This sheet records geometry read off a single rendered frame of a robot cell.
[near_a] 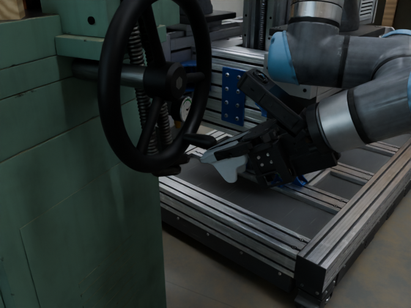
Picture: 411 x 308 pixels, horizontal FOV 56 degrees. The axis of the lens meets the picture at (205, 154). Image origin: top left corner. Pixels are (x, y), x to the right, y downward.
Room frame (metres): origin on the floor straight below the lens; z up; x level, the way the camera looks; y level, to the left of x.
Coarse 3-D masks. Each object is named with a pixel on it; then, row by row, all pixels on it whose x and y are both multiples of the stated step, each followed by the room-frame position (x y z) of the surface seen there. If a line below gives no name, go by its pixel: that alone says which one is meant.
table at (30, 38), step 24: (168, 0) 0.93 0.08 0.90; (0, 24) 0.55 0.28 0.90; (24, 24) 0.58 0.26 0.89; (48, 24) 0.62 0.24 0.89; (168, 24) 0.92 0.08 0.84; (0, 48) 0.54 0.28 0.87; (24, 48) 0.57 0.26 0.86; (48, 48) 0.61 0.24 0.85; (72, 48) 0.61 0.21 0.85; (96, 48) 0.59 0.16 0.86
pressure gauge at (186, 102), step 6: (174, 102) 0.86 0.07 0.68; (180, 102) 0.85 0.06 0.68; (186, 102) 0.86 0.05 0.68; (174, 108) 0.85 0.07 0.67; (180, 108) 0.84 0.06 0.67; (186, 108) 0.86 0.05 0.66; (174, 114) 0.85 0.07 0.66; (180, 114) 0.84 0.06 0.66; (186, 114) 0.86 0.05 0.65; (174, 120) 0.87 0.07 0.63; (180, 120) 0.85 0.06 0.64; (180, 126) 0.88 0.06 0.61
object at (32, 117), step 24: (24, 96) 0.56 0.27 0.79; (48, 96) 0.60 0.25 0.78; (72, 96) 0.64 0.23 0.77; (96, 96) 0.69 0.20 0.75; (120, 96) 0.75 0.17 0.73; (0, 120) 0.52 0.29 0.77; (24, 120) 0.55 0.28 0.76; (48, 120) 0.59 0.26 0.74; (72, 120) 0.63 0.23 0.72; (0, 144) 0.51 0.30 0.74; (24, 144) 0.54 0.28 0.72
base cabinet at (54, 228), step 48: (48, 144) 0.58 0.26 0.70; (96, 144) 0.68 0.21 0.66; (0, 192) 0.49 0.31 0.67; (48, 192) 0.56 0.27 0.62; (96, 192) 0.66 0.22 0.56; (144, 192) 0.80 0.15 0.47; (0, 240) 0.47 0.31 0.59; (48, 240) 0.54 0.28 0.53; (96, 240) 0.64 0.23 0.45; (144, 240) 0.78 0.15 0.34; (0, 288) 0.48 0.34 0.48; (48, 288) 0.52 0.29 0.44; (96, 288) 0.62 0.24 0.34; (144, 288) 0.77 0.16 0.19
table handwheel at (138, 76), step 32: (128, 0) 0.51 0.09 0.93; (192, 0) 0.63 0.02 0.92; (128, 32) 0.49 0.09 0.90; (96, 64) 0.63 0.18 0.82; (128, 64) 0.61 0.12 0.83; (160, 64) 0.56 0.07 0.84; (160, 96) 0.56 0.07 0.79; (192, 128) 0.64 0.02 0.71; (128, 160) 0.48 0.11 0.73; (160, 160) 0.54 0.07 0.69
